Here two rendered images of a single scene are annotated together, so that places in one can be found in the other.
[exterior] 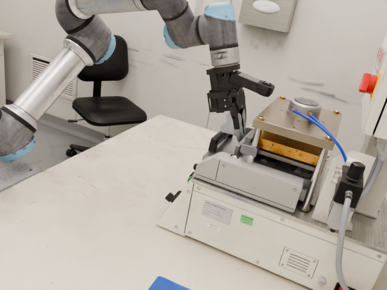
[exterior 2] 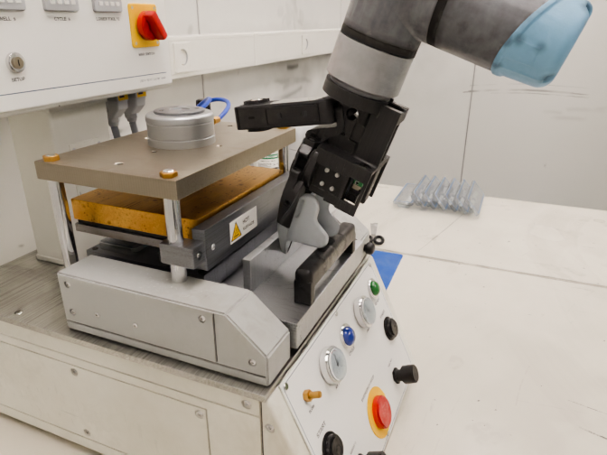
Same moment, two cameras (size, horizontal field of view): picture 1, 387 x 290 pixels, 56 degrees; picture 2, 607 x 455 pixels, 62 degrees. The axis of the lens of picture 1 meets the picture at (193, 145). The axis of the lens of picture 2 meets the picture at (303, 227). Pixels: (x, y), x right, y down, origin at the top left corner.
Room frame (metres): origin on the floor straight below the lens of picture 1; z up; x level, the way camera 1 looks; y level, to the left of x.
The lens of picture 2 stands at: (1.47, -0.08, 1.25)
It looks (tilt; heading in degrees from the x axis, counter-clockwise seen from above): 22 degrees down; 183
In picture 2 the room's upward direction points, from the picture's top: straight up
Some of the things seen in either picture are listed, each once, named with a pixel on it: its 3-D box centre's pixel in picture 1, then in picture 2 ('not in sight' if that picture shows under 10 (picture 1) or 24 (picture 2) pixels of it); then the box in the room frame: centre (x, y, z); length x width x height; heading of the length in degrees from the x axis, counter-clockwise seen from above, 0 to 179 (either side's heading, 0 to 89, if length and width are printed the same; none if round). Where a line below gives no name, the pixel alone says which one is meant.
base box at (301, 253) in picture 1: (270, 209); (211, 329); (0.86, -0.24, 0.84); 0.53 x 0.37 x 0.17; 70
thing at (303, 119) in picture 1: (310, 131); (172, 156); (0.85, -0.28, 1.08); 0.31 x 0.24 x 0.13; 160
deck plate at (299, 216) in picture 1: (295, 183); (173, 272); (0.86, -0.29, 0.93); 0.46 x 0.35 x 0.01; 70
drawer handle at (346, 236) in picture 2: (222, 137); (327, 258); (0.94, -0.08, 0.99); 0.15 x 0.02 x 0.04; 160
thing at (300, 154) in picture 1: (296, 132); (190, 175); (0.87, -0.25, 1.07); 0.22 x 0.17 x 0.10; 160
